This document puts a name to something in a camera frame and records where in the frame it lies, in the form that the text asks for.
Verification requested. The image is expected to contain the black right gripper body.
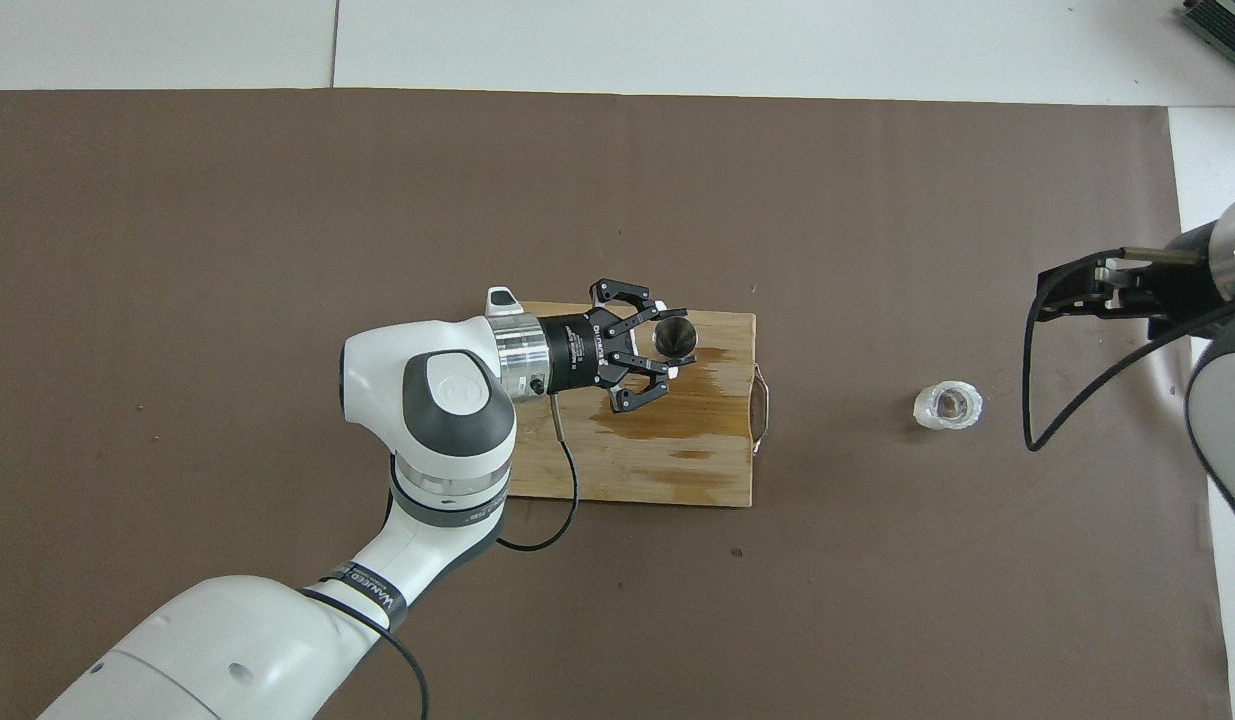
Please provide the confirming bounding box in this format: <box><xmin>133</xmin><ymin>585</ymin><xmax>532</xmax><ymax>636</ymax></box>
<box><xmin>1142</xmin><ymin>225</ymin><xmax>1223</xmax><ymax>336</ymax></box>

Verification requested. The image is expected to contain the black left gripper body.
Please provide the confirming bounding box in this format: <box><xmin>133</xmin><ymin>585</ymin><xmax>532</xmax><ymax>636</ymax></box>
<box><xmin>542</xmin><ymin>312</ymin><xmax>628</xmax><ymax>393</ymax></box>

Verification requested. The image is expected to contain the steel double jigger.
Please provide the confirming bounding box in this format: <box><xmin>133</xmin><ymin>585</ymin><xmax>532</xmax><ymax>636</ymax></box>
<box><xmin>652</xmin><ymin>318</ymin><xmax>698</xmax><ymax>361</ymax></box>

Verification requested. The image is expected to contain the clear faceted glass cup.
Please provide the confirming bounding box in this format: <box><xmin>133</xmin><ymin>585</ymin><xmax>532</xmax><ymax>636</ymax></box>
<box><xmin>913</xmin><ymin>380</ymin><xmax>985</xmax><ymax>432</ymax></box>

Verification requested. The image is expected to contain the wooden cutting board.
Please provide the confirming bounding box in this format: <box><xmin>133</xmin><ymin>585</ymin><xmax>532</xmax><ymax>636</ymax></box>
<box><xmin>502</xmin><ymin>300</ymin><xmax>773</xmax><ymax>508</ymax></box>

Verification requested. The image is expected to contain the black ribbed device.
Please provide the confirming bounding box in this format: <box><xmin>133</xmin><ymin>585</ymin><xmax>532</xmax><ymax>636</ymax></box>
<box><xmin>1180</xmin><ymin>0</ymin><xmax>1235</xmax><ymax>53</ymax></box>

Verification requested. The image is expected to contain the brown paper table mat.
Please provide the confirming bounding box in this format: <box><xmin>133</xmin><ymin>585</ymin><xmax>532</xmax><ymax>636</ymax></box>
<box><xmin>0</xmin><ymin>88</ymin><xmax>1233</xmax><ymax>720</ymax></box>

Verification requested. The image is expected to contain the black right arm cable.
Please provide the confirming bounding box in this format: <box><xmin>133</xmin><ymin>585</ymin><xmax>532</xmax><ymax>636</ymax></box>
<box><xmin>1022</xmin><ymin>247</ymin><xmax>1235</xmax><ymax>453</ymax></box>

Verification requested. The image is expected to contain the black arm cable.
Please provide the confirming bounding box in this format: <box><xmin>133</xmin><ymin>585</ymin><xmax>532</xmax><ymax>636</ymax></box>
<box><xmin>297</xmin><ymin>390</ymin><xmax>580</xmax><ymax>720</ymax></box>
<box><xmin>1022</xmin><ymin>247</ymin><xmax>1235</xmax><ymax>453</ymax></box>

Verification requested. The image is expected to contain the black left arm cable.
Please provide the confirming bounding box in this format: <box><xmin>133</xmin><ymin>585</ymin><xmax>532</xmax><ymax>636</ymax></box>
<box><xmin>297</xmin><ymin>390</ymin><xmax>580</xmax><ymax>720</ymax></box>

